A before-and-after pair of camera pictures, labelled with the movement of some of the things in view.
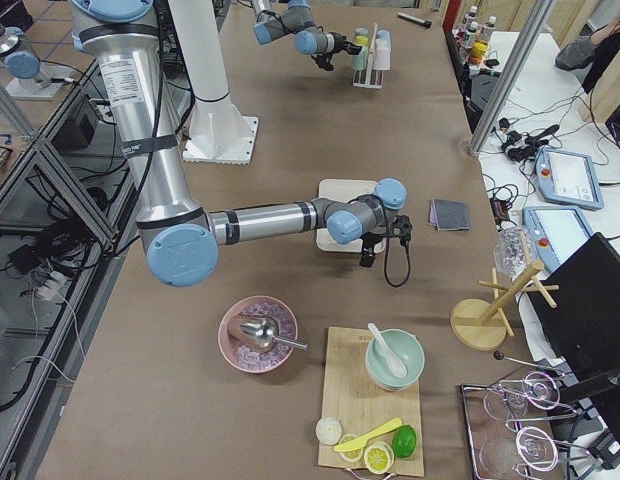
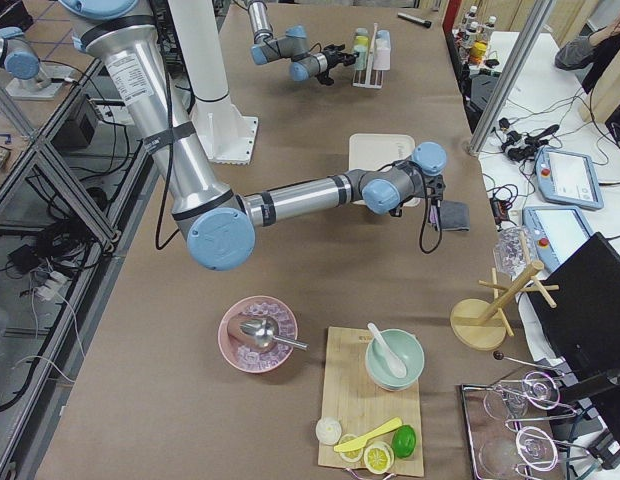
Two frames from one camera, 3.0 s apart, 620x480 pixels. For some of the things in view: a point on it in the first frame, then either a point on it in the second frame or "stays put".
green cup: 359,62 stays put
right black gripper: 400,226 -> 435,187
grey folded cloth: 449,215 stays put
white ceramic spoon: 398,365 stays put
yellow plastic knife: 361,442 stays put
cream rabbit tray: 343,191 -> 379,151
